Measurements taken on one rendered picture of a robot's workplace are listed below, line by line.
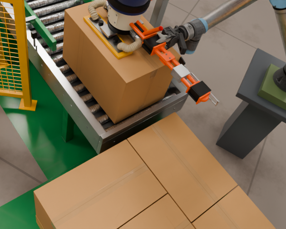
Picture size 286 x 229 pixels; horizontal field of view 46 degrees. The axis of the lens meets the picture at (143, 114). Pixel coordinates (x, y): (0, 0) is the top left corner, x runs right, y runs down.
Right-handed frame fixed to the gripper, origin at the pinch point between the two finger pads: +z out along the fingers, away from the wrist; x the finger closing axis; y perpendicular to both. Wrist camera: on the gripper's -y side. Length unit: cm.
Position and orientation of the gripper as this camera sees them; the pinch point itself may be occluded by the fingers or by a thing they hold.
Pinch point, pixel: (156, 47)
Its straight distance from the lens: 177.6
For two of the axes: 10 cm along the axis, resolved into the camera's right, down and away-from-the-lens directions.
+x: 2.4, -5.4, -8.1
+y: -5.9, -7.4, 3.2
